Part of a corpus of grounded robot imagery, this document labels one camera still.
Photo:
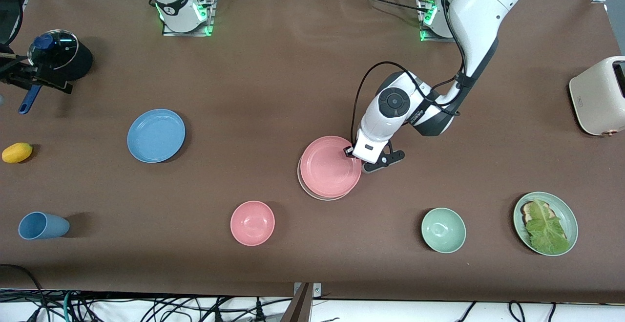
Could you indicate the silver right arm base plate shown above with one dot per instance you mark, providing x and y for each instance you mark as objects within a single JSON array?
[{"x": 211, "y": 19}]

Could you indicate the blue cup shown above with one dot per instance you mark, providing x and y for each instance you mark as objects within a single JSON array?
[{"x": 41, "y": 225}]

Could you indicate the pink bowl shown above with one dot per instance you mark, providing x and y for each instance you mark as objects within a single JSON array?
[{"x": 252, "y": 223}]

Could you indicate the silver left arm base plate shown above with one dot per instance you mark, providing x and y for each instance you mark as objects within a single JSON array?
[{"x": 429, "y": 38}]

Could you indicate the blue plate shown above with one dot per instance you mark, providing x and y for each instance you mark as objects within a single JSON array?
[{"x": 156, "y": 136}]

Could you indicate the beige plate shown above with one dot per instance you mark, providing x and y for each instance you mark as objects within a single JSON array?
[{"x": 308, "y": 192}]

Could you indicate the bread slice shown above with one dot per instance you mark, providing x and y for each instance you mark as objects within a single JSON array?
[{"x": 528, "y": 210}]

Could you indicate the green lettuce leaf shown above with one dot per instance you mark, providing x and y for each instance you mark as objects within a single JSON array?
[{"x": 547, "y": 234}]

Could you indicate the yellow lemon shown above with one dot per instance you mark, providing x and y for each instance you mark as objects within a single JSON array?
[{"x": 17, "y": 153}]

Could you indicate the dark wedge beam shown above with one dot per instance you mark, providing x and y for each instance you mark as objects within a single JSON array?
[{"x": 298, "y": 310}]

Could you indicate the pink plate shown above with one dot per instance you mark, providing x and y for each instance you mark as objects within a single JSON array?
[{"x": 331, "y": 167}]

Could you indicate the small metal bracket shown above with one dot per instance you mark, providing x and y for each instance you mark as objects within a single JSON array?
[{"x": 317, "y": 290}]

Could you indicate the glass lid with blue knob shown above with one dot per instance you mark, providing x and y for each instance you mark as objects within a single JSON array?
[{"x": 56, "y": 48}]

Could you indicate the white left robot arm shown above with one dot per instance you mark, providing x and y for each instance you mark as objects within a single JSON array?
[{"x": 483, "y": 4}]

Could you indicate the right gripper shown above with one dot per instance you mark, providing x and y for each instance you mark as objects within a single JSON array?
[{"x": 23, "y": 76}]

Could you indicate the beige toaster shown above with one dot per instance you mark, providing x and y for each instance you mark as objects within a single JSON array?
[{"x": 598, "y": 97}]

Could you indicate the green bowl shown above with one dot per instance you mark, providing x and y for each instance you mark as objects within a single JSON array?
[{"x": 443, "y": 230}]

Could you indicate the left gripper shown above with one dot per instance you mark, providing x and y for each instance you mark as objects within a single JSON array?
[{"x": 348, "y": 151}]

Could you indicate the green plate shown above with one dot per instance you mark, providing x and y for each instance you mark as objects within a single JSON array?
[{"x": 569, "y": 214}]

